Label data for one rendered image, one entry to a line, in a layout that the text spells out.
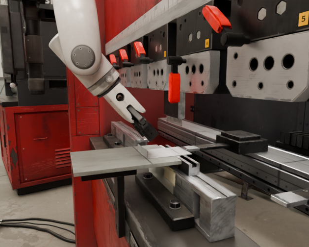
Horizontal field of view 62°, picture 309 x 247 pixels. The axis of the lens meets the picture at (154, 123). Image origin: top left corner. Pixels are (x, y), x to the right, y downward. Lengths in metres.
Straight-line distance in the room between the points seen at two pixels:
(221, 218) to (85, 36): 0.45
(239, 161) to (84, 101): 0.95
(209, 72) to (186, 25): 0.14
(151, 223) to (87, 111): 1.00
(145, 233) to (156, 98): 1.12
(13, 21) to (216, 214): 1.47
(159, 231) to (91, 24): 0.45
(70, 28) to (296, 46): 0.39
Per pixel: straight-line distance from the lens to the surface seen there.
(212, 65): 0.49
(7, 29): 1.67
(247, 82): 0.40
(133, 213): 0.68
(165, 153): 0.72
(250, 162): 0.85
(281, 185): 0.78
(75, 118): 1.53
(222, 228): 0.59
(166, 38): 0.68
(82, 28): 0.55
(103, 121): 1.55
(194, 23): 0.55
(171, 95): 0.55
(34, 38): 2.08
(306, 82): 0.33
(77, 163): 0.66
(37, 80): 2.06
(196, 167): 0.65
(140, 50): 0.77
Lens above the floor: 1.20
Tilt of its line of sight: 9 degrees down
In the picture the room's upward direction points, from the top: straight up
